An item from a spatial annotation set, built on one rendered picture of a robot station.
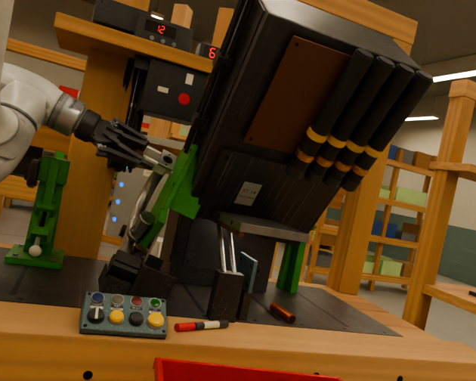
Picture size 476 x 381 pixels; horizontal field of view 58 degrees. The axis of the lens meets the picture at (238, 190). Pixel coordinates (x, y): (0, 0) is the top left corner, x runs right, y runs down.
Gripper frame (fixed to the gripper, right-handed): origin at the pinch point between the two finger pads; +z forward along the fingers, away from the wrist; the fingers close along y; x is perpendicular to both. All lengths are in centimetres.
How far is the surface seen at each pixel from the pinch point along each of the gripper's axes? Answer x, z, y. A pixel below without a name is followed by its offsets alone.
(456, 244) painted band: 358, 820, 597
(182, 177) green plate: -8.5, 5.3, -9.8
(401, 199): 211, 421, 399
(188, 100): -4.4, 2.3, 24.3
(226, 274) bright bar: -5.5, 21.3, -27.6
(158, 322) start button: -6.2, 8.6, -43.9
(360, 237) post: 11, 85, 25
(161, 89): -3.4, -5.9, 23.6
